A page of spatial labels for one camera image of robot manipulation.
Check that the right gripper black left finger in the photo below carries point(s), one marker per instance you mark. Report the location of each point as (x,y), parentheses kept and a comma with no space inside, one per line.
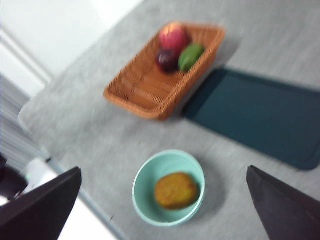
(37,215)

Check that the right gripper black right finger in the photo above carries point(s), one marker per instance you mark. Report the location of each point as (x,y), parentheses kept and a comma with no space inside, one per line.
(287,212)

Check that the teal ceramic bowl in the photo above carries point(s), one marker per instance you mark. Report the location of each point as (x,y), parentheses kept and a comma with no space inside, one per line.
(147,205)

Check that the orange-yellow fruit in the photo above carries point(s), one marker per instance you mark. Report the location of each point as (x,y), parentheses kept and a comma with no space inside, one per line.
(175,191)

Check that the white box with green light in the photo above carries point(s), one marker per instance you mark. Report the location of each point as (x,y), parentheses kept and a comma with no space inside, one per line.
(37,172)

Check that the black machine part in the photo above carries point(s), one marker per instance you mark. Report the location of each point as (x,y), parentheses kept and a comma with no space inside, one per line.
(11,180)

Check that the dark green rectangular tray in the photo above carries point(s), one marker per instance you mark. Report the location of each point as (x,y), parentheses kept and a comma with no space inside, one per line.
(257,117)

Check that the brown wicker basket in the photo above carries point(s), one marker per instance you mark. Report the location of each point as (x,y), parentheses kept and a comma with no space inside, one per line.
(140,92)

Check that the green fruit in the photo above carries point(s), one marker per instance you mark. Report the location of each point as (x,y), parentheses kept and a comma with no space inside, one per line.
(190,57)

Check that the dark purple plum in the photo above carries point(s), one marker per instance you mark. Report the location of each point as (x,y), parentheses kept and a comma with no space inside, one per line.
(166,60)

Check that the red apple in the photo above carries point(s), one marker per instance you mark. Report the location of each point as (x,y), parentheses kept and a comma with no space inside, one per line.
(172,37)

